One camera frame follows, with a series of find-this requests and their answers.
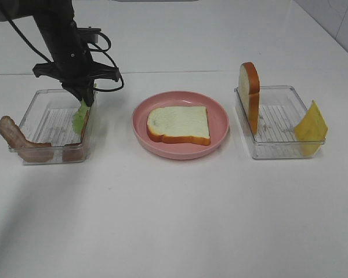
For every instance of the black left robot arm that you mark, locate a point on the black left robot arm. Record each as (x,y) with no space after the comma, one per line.
(47,15)

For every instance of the clear plastic container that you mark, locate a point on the clear plastic container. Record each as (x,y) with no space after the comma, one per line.
(48,118)
(280,111)

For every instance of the yellow cheese slice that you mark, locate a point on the yellow cheese slice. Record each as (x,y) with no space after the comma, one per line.
(311,131)

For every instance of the curved bacon strip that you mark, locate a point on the curved bacon strip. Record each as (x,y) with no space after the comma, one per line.
(29,151)

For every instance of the green lettuce leaf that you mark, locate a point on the green lettuce leaf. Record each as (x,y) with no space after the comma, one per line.
(81,116)

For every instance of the bread slice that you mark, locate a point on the bread slice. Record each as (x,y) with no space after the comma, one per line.
(179,124)
(248,91)

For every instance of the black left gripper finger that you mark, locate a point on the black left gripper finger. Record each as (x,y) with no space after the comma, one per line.
(74,90)
(89,94)

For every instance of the pink round plate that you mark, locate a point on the pink round plate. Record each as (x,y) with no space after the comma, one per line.
(217,119)

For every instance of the clear right plastic container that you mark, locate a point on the clear right plastic container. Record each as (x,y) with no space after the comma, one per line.
(280,111)

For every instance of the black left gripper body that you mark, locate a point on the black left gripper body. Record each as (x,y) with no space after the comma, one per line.
(79,56)

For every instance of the clear left plastic container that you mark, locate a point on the clear left plastic container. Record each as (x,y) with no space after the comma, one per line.
(48,118)

